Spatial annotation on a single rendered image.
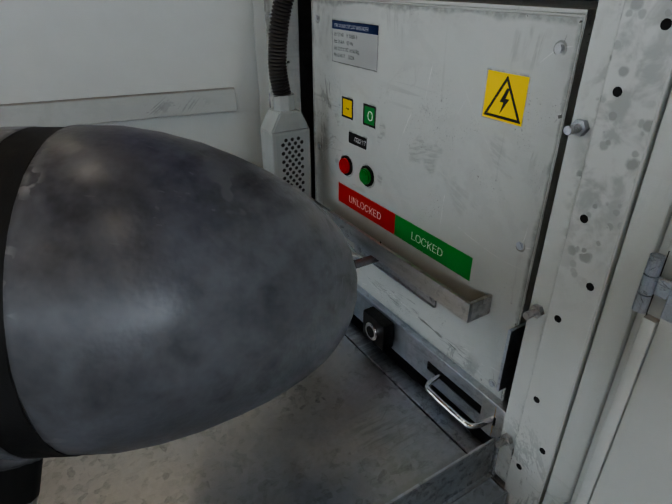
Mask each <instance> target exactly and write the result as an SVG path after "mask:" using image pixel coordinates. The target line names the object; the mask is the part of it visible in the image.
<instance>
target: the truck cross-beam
mask: <svg viewBox="0 0 672 504"><path fill-rule="evenodd" d="M370 307H375V308H376V309H377V310H378V311H380V312H381V313H382V314H383V315H384V316H386V317H387V318H388V319H389V320H390V321H392V322H393V323H394V332H393V346H392V347H391V348H392V349H393V350H394V351H395V352H397V353H398V354H399V355H400V356H401V357H402V358H403V359H404V360H405V361H407V362H408V363H409V364H410V365H411V366H412V367H413V368H414V369H416V370H417V371H418V372H419V373H420V374H421V375H422V376H423V377H424V378H426V379H427V380H429V379H430V378H432V377H433V376H435V375H436V374H438V373H441V374H442V378H440V379H439V380H437V381H436V382H434V383H433V384H432V385H433V386H435V387H436V388H437V389H438V390H439V391H440V392H441V393H442V394H444V395H445V396H446V397H447V398H448V399H449V400H450V401H451V402H452V403H454V404H455V405H456V406H457V407H458V408H459V409H460V410H461V411H463V412H464V413H465V414H466V415H467V416H468V417H469V418H470V419H471V420H473V421H474V422H475V423H476V422H479V417H480V411H481V406H482V401H483V396H484V397H485V398H486V399H488V400H489V401H490V402H491V403H493V404H494V405H495V406H496V412H495V417H494V422H493V424H492V431H491V435H490V437H492V438H493V437H495V438H496V441H497V440H498V437H499V436H500V435H501V432H502V428H503V423H504V419H505V414H506V410H507V405H508V401H509V398H507V399H505V400H504V401H502V400H501V399H499V398H498V397H497V396H496V395H494V394H493V393H492V392H491V391H490V390H488V389H487V388H486V387H485V386H483V385H482V384H481V383H480V382H478V381H477V380H476V379H475V378H473V377H472V376H471V375H470V374H468V373H467V372H466V371H465V370H463V369H462V368H461V367H460V366H459V365H457V364H456V363H455V362H454V361H452V360H451V359H450V358H449V357H447V356H446V355H445V354H444V353H442V352H441V351H440V350H439V349H437V348H436V347H435V346H434V345H432V344H431V343H430V342H429V341H428V340H426V339H425V338H424V337H423V336H421V335H420V334H419V333H418V332H416V331H415V330H414V329H413V328H411V327H410V326H409V325H408V324H406V323H405V322H404V321H403V320H402V319H400V318H399V317H398V316H397V315H395V314H394V313H393V312H392V311H390V310H389V309H388V308H387V307H385V306H384V305H383V304H382V303H380V302H379V301H378V300H377V299H375V298H374V297H373V296H372V295H371V294H369V293H368V292H367V291H366V290H364V289H363V288H362V287H361V286H359V285H358V284H357V300H356V304H355V309H354V313H353V314H354V315H355V316H356V317H357V318H359V319H360V320H361V321H362V322H363V311H364V310H365V309H367V308H370Z"/></svg>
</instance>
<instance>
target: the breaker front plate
mask: <svg viewBox="0 0 672 504"><path fill-rule="evenodd" d="M583 19H584V18H579V17H565V16H551V15H537V14H523V13H509V12H495V11H481V10H467V9H453V8H439V7H425V6H411V5H397V4H383V3H369V2H355V1H341V0H312V28H313V76H314V125H315V173H316V201H318V202H319V203H321V204H322V205H324V206H325V207H327V208H328V209H330V210H331V211H333V212H334V213H336V214H337V215H339V216H340V217H342V218H343V219H345V220H346V221H348V222H349V223H351V224H352V225H354V226H355V227H357V228H358V229H360V230H361V231H363V232H364V233H366V234H368V235H369V236H371V237H372V238H374V239H375V240H377V241H378V242H380V241H381V244H383V245H384V246H386V247H387V248H389V249H390V250H392V251H393V252H395V253H396V254H398V255H399V256H401V257H402V258H404V259H405V260H407V261H408V262H410V263H411V264H413V265H414V266H416V267H417V268H419V269H421V270H422V271H424V272H425V273H427V274H428V275H430V276H431V277H433V278H434V279H436V280H437V281H439V282H440V283H442V284H443V285H445V286H446V287H448V288H449V289H451V290H452V291H454V292H455V293H457V294H458V295H460V296H461V297H463V298H464V299H466V300H467V301H469V302H471V301H474V300H476V299H479V298H481V297H483V296H486V295H488V294H491V295H492V301H491V307H490V312H489V314H486V315H484V316H482V317H480V318H477V319H475V320H473V321H471V322H469V323H466V322H465V321H463V320H462V319H461V318H459V317H458V316H456V315H455V314H453V313H452V312H451V311H449V310H448V309H446V308H445V307H444V306H442V305H441V304H439V303H438V302H437V301H435V300H434V299H432V298H431V297H429V296H428V295H427V294H425V293H424V292H422V291H421V290H420V289H418V288H417V287H415V286H414V285H412V284H411V283H410V282H408V281H407V280H405V279H404V278H403V277H401V276H400V275H398V274H397V273H395V272H394V271H393V270H391V269H390V268H388V267H387V266H386V265H384V264H383V263H379V262H375V263H372V264H369V265H366V266H363V267H360V268H357V269H356V272H357V284H358V285H359V286H361V287H362V288H363V289H364V290H366V291H367V292H368V293H369V294H371V295H372V296H373V297H374V298H375V299H377V300H378V301H379V302H380V303H382V304H383V305H384V306H385V307H387V308H388V309H389V310H390V311H392V312H393V313H394V314H395V315H397V316H398V317H399V318H400V319H402V320H403V321H404V322H405V323H406V324H408V325H409V326H410V327H411V328H413V329H414V330H415V331H416V332H418V333H419V334H420V335H421V336H423V337H424V338H425V339H426V340H428V341H429V342H430V343H431V344H432V345H434V346H435V347H436V348H437V349H439V350H440V351H441V352H442V353H444V354H445V355H446V356H447V357H449V358H450V359H451V360H452V361H454V362H455V363H456V364H457V365H459V366H460V367H461V368H462V369H463V370H465V371H466V372H467V373H468V374H470V375H471V376H472V377H473V378H475V379H476V380H477V381H478V382H480V383H481V384H482V385H483V386H485V387H486V388H487V389H488V390H490V391H491V392H492V393H493V394H494V395H496V396H497V397H498V398H499V399H501V398H502V394H503V389H502V390H500V391H498V390H496V387H497V383H498V378H499V373H500V368H501V363H502V358H503V353H504V349H505V344H506V339H507V334H508V330H509V329H511V328H514V327H516V326H517V325H518V320H519V315H520V311H521V306H522V301H523V297H524V292H525V288H526V283H527V278H528V274H529V269H530V264H531V260H532V255H533V251H534V246H535V241H536V237H537V232H538V227H539V223H540V218H541V214H542V209H543V204H544V200H545V195H546V190H547V186H548V181H549V177H550V172H551V167H552V163H553V158H554V153H555V149H556V144H557V140H558V135H559V130H560V126H561V121H562V116H563V112H564V107H565V103H566V98H567V93H568V89H569V84H570V79H571V75H572V70H573V66H574V61H575V56H576V52H577V47H578V42H579V38H580V33H581V29H582V24H583ZM332 20H339V21H347V22H355V23H363V24H370V25H378V26H379V31H378V57H377V72H375V71H371V70H367V69H363V68H359V67H355V66H351V65H346V64H342V63H338V62H334V61H332ZM488 70H493V71H498V72H504V73H509V74H514V75H520V76H525V77H530V79H529V85H528V90H527V96H526V102H525V107H524V113H523V118H522V124H521V127H520V126H516V125H513V124H509V123H506V122H502V121H498V120H495V119H491V118H488V117H484V116H482V113H483V105H484V98H485V91H486V84H487V77H488ZM342 96H344V97H347V98H350V99H353V120H351V119H348V118H346V117H343V116H342ZM363 103H365V104H368V105H371V106H374V107H376V122H375V129H374V128H372V127H369V126H366V125H364V124H363ZM349 132H352V133H354V134H357V135H359V136H361V137H364V138H366V139H367V145H366V150H365V149H363V148H361V147H358V146H356V145H354V144H352V143H349ZM344 155H347V156H349V158H350V159H351V162H352V166H353V170H352V173H351V174H350V175H348V176H346V175H344V173H342V172H341V170H340V168H339V161H340V159H341V157H342V156H344ZM365 165H368V166H369V167H370V168H371V169H372V171H373V174H374V182H373V184H372V186H369V187H367V186H365V185H364V184H363V183H362V182H361V181H360V178H359V173H360V170H361V168H362V166H365ZM339 182H340V183H342V184H343V185H345V186H347V187H349V188H350V189H352V190H354V191H356V192H357V193H359V194H361V195H363V196H364V197H366V198H368V199H370V200H371V201H373V202H375V203H377V204H378V205H380V206H382V207H384V208H386V209H387V210H389V211H391V212H393V213H394V214H396V215H398V216H400V217H401V218H403V219H405V220H407V221H408V222H410V223H412V224H414V225H415V226H417V227H419V228H421V229H422V230H424V231H426V232H428V233H429V234H431V235H433V236H435V237H437V238H438V239H440V240H442V241H444V242H445V243H447V244H449V245H451V246H452V247H454V248H456V249H458V250H459V251H461V252H463V253H465V254H466V255H468V256H470V257H472V258H473V260H472V267H471V274H470V280H469V281H468V280H466V279H465V278H463V277H462V276H460V275H458V274H457V273H455V272H454V271H452V270H450V269H449V268H447V267H445V266H444V265H442V264H441V263H439V262H437V261H436V260H434V259H433V258H431V257H429V256H428V255H426V254H424V253H423V252H421V251H420V250H418V249H416V248H415V247H413V246H412V245H410V244H408V243H407V242H405V241H403V240H402V239H400V238H399V237H397V236H395V235H394V234H392V233H391V232H389V231H387V230H386V229H384V228H382V227H381V226H379V225H378V224H376V223H374V222H373V221H371V220H370V219H368V218H366V217H365V216H363V215H361V214H360V213H358V212H357V211H355V210H353V209H352V208H350V207H349V206H347V205H345V204H344V203H342V202H340V201H339Z"/></svg>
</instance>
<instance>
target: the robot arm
mask: <svg viewBox="0 0 672 504"><path fill-rule="evenodd" d="M357 259H360V256H359V255H358V254H357V253H356V251H355V250H354V249H353V247H352V246H351V245H350V244H349V243H348V242H347V241H346V239H345V237H344V235H343V233H342V231H341V230H340V229H339V227H338V226H337V225H336V223H335V222H334V221H333V220H332V218H331V217H330V216H329V215H328V214H327V213H326V212H325V211H324V210H323V209H322V207H321V206H320V205H319V204H318V203H317V202H315V201H314V200H313V199H311V198H310V197H309V196H307V195H306V194H305V193H304V192H302V191H301V190H299V189H298V188H296V187H294V186H293V185H291V184H289V183H287V182H286V181H284V180H282V179H281V178H279V177H277V176H276V175H274V174H272V173H271V172H269V171H267V170H265V169H263V168H261V167H259V166H257V165H255V164H252V163H250V162H248V161H246V160H244V159H242V158H239V157H237V156H235V155H233V154H230V153H228V152H225V151H222V150H220V149H217V148H215V147H212V146H209V145H207V144H204V143H202V142H198V141H194V140H190V139H187V138H183V137H179V136H175V135H172V134H168V133H164V132H159V131H153V130H147V129H141V128H135V127H129V126H118V125H71V126H66V127H36V126H24V127H0V504H38V501H39V492H40V484H41V474H42V464H43V458H53V457H77V456H81V455H95V454H113V453H121V452H126V451H131V450H136V449H141V448H146V447H151V446H156V445H161V444H164V443H167V442H171V441H174V440H177V439H180V438H183V437H186V436H190V435H193V434H196V433H199V432H202V431H204V430H207V429H209V428H211V427H214V426H216V425H219V424H221V423H223V422H226V421H228V420H230V419H233V418H235V417H238V416H240V415H242V414H244V413H246V412H248V411H250V410H252V409H254V408H257V407H259V406H261V405H263V404H265V403H267V402H269V401H270V400H272V399H274V398H275V397H277V396H279V395H280V394H282V393H283V392H285V391H287V390H288V389H290V388H291V387H293V386H294V385H296V384H297V383H299V382H300V381H302V380H303V379H305V378H306V377H307V376H308V375H310V374H311V373H312V372H313V371H314V370H316V369H317V368H318V367H319V366H321V365H322V364H323V363H324V362H325V361H326V360H327V359H328V357H329V356H330V355H331V354H332V353H333V352H334V350H335V349H336V347H337V346H338V344H339V343H340V341H341V340H342V338H343V337H344V335H345V334H346V331H347V329H348V327H349V324H350V322H351V320H352V317H353V313H354V309H355V304H356V300H357V272H356V267H355V263H354V260H357Z"/></svg>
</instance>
